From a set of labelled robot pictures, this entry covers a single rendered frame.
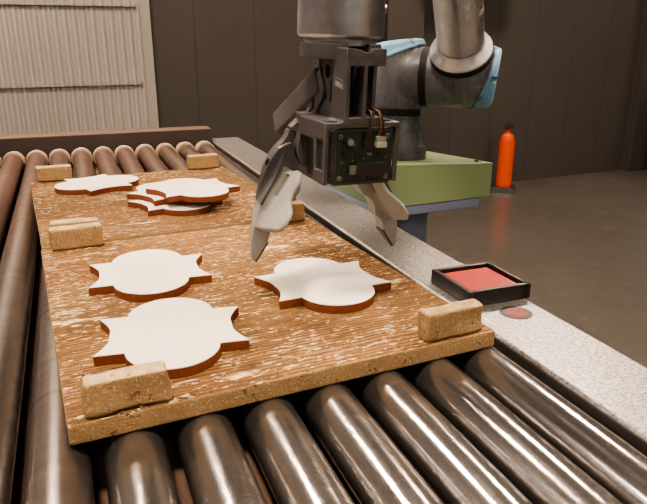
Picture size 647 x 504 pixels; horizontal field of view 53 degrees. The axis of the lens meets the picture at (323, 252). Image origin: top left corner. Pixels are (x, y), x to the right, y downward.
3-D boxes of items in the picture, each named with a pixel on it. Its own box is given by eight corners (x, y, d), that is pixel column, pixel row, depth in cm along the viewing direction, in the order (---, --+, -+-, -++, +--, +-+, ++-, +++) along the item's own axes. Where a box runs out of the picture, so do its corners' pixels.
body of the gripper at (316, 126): (319, 194, 54) (324, 43, 50) (283, 173, 62) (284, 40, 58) (398, 188, 57) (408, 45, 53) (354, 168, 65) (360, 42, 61)
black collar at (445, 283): (487, 274, 75) (488, 260, 75) (529, 298, 68) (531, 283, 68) (430, 283, 73) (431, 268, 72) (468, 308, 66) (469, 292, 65)
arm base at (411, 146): (407, 152, 144) (410, 107, 141) (438, 160, 130) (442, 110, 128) (343, 152, 139) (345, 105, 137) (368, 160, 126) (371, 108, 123)
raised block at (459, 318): (471, 324, 57) (473, 295, 56) (484, 332, 56) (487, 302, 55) (414, 336, 55) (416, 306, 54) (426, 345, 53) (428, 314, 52)
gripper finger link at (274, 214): (244, 261, 55) (305, 172, 55) (225, 241, 60) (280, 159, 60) (272, 278, 57) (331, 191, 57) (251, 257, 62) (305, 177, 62)
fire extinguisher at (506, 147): (505, 186, 535) (511, 121, 518) (524, 192, 515) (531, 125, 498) (482, 189, 526) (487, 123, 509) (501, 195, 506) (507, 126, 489)
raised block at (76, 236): (102, 242, 80) (100, 220, 79) (104, 246, 79) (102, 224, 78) (50, 248, 78) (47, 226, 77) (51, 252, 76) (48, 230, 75)
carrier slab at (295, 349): (308, 227, 92) (307, 216, 91) (494, 346, 57) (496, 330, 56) (42, 261, 78) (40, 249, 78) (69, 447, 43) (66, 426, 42)
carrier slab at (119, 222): (222, 173, 128) (222, 165, 128) (305, 225, 93) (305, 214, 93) (30, 190, 114) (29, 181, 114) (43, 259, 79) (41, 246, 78)
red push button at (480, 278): (485, 277, 74) (486, 266, 74) (518, 296, 69) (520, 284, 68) (440, 284, 72) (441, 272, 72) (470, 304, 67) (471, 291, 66)
